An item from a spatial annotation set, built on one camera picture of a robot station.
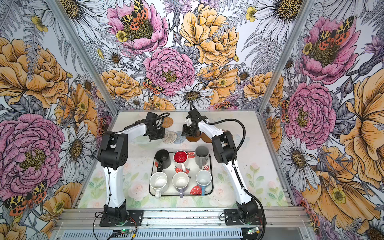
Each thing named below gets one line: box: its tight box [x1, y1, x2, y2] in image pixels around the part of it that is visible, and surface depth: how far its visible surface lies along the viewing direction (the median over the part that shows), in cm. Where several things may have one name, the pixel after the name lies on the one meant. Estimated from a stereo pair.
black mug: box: [155, 149, 171, 172], surface depth 91 cm
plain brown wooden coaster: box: [201, 131, 212, 143], surface depth 81 cm
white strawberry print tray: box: [148, 152, 214, 197], surface depth 87 cm
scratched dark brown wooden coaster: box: [185, 134, 201, 143], surface depth 106 cm
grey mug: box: [195, 145, 209, 169], surface depth 89 cm
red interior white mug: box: [173, 150, 189, 172], surface depth 91 cm
